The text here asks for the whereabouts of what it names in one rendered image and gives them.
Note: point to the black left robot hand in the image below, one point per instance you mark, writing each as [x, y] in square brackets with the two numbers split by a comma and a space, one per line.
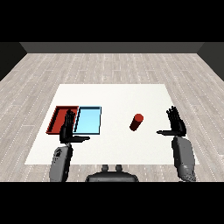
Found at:
[66, 131]

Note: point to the light blue shallow open box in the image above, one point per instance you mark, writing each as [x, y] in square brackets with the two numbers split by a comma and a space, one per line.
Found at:
[88, 120]

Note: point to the dark grey robot body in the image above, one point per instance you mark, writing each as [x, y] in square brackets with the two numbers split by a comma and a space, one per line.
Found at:
[112, 176]

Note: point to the red shallow open box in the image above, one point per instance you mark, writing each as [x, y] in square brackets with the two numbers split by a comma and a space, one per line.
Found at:
[58, 119]

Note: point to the red can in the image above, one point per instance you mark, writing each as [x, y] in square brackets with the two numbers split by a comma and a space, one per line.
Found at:
[136, 122]

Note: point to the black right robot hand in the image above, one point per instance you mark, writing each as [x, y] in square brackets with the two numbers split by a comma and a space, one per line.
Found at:
[177, 125]

